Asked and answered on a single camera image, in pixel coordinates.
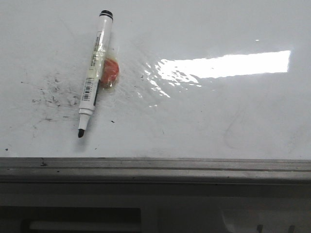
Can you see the grey aluminium whiteboard frame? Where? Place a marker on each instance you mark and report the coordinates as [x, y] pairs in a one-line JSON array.
[[154, 170]]

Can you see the white whiteboard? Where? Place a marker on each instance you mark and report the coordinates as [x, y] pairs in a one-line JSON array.
[[198, 79]]

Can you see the white black-tip whiteboard marker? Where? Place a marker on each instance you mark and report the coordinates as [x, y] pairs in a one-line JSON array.
[[95, 70]]

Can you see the red round magnet taped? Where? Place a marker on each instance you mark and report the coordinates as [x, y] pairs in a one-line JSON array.
[[109, 74]]

